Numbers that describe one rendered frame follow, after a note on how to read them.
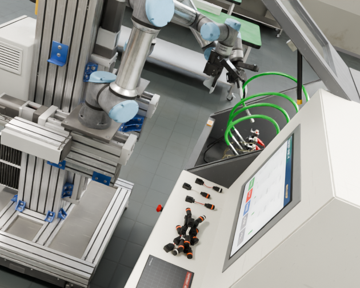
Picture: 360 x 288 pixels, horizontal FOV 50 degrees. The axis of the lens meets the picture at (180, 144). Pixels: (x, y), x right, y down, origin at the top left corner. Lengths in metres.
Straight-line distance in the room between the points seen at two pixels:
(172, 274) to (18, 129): 0.92
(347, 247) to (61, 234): 1.73
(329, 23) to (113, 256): 8.63
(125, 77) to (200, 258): 0.72
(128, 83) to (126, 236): 1.43
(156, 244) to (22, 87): 1.03
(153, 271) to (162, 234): 0.17
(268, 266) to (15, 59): 1.42
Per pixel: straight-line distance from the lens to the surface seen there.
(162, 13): 1.45
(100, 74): 1.69
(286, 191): 1.13
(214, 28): 1.73
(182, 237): 1.40
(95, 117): 1.72
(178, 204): 1.56
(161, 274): 1.31
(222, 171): 1.72
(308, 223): 0.94
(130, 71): 1.52
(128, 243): 2.69
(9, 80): 2.01
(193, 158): 1.90
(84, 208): 2.54
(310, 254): 1.00
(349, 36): 10.48
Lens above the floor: 1.97
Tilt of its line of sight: 31 degrees down
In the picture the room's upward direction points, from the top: 20 degrees clockwise
